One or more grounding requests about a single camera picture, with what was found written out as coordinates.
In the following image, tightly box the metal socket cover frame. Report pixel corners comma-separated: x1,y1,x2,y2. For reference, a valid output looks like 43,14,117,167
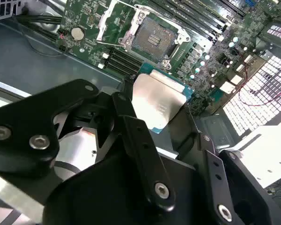
96,1,143,51

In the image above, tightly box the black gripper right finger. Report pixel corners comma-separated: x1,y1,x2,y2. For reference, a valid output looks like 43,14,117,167
170,104,272,225

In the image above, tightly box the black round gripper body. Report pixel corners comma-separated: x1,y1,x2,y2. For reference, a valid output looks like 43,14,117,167
42,149,213,225

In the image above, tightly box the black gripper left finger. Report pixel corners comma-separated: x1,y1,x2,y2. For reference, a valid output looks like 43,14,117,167
0,78,177,213

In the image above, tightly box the silver topped CPU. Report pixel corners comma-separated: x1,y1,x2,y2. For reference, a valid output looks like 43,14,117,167
131,62,195,135

